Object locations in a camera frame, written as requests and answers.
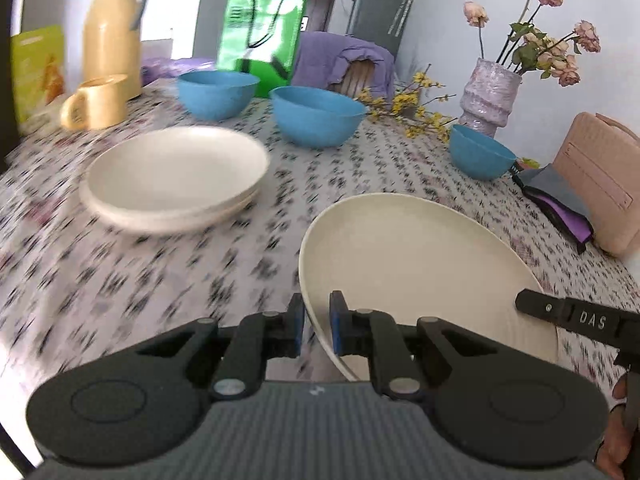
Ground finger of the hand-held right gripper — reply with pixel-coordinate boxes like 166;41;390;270
514;288;569;330

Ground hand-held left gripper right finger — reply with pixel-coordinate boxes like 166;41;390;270
329;290;502;401

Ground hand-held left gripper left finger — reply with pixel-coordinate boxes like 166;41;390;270
131;291;306;401

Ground cream plate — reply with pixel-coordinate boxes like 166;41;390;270
79;180;261;234
298;193;559;382

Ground blue bowl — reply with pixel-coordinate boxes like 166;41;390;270
270;86;368;149
177;70;260;121
448;124;519;181

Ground stack of cream plates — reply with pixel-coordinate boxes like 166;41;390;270
85;126;271;213

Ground person's right hand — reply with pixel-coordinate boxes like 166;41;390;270
594;374;630;479

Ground grey purple folded cloth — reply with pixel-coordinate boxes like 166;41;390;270
509;162;596;254

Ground pink hard case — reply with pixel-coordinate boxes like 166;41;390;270
552;112;640;261

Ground calligraphy printed tablecloth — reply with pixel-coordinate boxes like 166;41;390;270
0;77;640;403

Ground lilac ceramic vase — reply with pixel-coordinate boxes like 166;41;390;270
458;57;523;139

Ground yellow flower branch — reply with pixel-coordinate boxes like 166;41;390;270
357;66;459;144

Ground wooden chair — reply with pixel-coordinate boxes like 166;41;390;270
327;57;381;99

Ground dried pink roses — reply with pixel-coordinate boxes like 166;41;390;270
463;0;601;87

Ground purple jacket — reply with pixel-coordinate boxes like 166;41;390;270
291;31;396;101

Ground yellow mug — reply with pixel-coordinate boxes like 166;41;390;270
60;74;130;131

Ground green paper bag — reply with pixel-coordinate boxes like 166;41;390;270
215;0;308;99

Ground grey refrigerator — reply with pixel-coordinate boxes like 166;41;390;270
345;0;419;59

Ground yellow thermos jug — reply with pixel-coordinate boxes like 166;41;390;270
82;0;150;101

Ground yellow green box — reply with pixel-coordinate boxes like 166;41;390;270
10;24;66;127

